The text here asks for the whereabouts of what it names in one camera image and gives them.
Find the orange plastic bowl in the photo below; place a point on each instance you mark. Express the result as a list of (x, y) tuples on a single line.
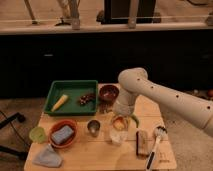
[(59, 125)]

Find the yellow corn cob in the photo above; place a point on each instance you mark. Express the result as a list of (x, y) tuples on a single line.
[(60, 102)]

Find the yellow red apple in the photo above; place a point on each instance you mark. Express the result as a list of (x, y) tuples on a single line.
[(120, 124)]

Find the small metal cup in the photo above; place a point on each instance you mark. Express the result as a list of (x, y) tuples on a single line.
[(94, 127)]

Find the brown scrub brush block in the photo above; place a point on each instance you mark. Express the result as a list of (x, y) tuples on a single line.
[(142, 143)]

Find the blue sponge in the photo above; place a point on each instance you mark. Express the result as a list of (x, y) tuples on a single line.
[(62, 134)]

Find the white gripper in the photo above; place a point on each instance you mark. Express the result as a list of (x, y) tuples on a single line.
[(123, 107)]

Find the white dish brush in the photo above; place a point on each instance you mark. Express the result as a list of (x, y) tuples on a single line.
[(159, 132)]

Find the black chair base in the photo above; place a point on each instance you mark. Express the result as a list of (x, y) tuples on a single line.
[(13, 133)]

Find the green chili pepper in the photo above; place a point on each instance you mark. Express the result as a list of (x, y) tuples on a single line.
[(136, 120)]

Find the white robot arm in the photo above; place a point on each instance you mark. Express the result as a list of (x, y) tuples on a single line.
[(134, 82)]

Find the light blue cloth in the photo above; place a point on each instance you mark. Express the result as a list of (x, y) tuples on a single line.
[(48, 157)]

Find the green plastic tray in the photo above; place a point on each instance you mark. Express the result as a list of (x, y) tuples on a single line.
[(74, 89)]

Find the dark grape bunch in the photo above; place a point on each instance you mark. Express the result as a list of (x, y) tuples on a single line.
[(83, 100)]

